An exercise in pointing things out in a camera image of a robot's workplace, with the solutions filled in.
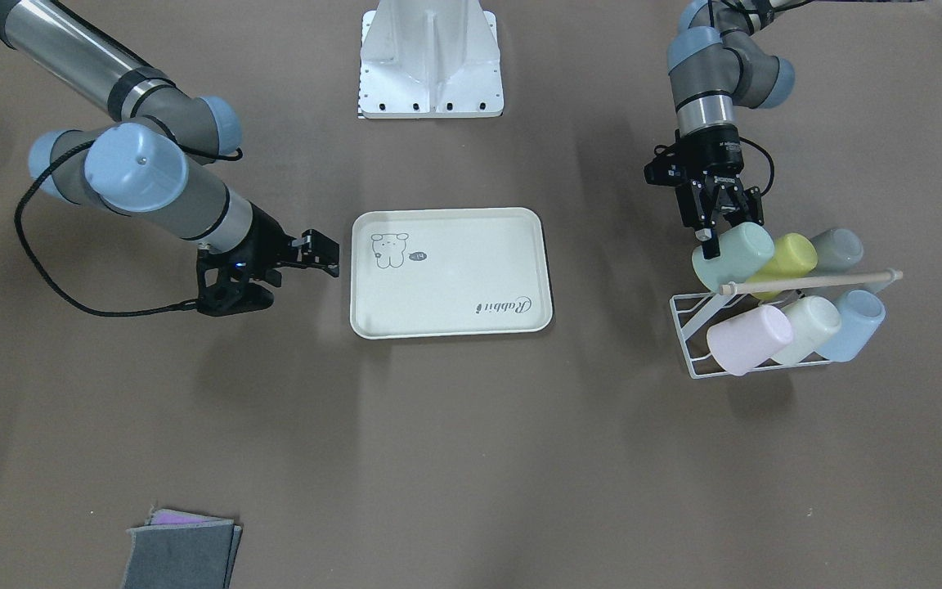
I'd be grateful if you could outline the yellow cup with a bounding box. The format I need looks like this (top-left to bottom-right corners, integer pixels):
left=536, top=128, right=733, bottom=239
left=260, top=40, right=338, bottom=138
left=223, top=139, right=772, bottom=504
left=745, top=232, right=819, bottom=284

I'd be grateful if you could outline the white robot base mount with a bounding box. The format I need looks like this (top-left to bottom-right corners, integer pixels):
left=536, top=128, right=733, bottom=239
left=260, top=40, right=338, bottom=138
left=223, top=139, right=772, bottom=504
left=357, top=1, right=505, bottom=119

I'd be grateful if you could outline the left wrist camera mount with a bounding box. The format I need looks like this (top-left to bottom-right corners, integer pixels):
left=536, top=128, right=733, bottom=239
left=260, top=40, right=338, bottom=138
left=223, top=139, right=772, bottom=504
left=644, top=144, right=688, bottom=189

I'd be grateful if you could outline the wooden rack handle rod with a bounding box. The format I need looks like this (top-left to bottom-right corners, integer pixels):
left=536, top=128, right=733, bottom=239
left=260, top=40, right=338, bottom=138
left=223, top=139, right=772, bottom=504
left=716, top=268, right=904, bottom=297

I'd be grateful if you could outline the white rabbit tray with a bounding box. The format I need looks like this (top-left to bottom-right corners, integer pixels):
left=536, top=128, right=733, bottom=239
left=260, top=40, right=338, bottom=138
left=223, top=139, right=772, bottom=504
left=350, top=206, right=554, bottom=339

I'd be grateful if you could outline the cream white cup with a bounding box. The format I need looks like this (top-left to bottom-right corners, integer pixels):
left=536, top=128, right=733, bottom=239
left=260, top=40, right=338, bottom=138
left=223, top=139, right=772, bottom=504
left=770, top=295, right=841, bottom=365

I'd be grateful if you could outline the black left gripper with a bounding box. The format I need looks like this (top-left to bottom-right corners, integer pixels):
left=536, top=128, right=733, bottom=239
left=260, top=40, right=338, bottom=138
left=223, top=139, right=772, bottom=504
left=674, top=124, right=765, bottom=260

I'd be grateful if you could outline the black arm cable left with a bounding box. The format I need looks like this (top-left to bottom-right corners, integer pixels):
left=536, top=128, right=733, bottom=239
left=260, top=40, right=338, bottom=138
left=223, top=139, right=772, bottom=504
left=739, top=135, right=776, bottom=197

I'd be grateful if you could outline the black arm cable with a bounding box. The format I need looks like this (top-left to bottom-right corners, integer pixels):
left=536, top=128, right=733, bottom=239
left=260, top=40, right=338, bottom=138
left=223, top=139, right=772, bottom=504
left=739, top=135, right=776, bottom=197
left=13, top=115, right=244, bottom=318

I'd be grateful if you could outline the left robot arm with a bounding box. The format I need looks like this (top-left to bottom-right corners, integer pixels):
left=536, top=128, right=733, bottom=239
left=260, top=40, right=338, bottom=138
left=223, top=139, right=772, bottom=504
left=657, top=1, right=799, bottom=259

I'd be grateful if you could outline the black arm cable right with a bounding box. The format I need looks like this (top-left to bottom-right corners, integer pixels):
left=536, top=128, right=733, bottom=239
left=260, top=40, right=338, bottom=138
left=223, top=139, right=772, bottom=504
left=13, top=115, right=244, bottom=318

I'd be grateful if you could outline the pink cup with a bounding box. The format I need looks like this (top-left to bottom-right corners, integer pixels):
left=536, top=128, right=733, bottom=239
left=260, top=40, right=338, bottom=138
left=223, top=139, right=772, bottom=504
left=706, top=305, right=795, bottom=376

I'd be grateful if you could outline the folded grey cloth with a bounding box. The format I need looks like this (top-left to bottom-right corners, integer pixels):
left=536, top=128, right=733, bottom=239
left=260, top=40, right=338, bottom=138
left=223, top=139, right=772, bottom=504
left=120, top=508, right=243, bottom=588

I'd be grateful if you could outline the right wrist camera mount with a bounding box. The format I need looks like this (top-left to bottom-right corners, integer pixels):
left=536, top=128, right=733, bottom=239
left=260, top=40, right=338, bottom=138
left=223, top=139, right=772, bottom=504
left=195, top=249, right=276, bottom=317

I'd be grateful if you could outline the grey cup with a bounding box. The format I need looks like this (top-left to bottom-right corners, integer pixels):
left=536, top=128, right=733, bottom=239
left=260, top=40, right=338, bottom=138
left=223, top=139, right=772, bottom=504
left=807, top=227, right=864, bottom=277

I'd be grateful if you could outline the white wire cup rack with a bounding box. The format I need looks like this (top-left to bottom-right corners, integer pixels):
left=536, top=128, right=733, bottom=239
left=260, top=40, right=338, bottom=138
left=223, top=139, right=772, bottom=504
left=666, top=290, right=801, bottom=380

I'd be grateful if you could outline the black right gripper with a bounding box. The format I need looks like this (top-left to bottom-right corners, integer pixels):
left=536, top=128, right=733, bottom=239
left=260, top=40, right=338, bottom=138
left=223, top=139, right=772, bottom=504
left=231, top=205, right=340, bottom=283

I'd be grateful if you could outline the light blue cup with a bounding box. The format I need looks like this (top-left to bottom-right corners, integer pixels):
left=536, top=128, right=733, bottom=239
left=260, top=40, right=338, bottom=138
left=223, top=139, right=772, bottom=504
left=816, top=290, right=886, bottom=362

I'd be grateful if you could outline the green cup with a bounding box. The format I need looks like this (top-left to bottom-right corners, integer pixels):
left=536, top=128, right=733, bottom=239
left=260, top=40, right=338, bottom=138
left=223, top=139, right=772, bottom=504
left=692, top=223, right=775, bottom=292

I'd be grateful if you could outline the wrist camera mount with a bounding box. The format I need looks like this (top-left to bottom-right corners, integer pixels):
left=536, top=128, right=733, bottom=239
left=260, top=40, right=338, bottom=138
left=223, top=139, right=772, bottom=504
left=195, top=249, right=276, bottom=317
left=644, top=144, right=688, bottom=189

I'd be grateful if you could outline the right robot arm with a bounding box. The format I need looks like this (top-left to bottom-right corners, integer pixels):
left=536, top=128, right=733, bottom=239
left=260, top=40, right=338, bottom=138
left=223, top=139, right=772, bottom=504
left=0, top=1, right=339, bottom=286

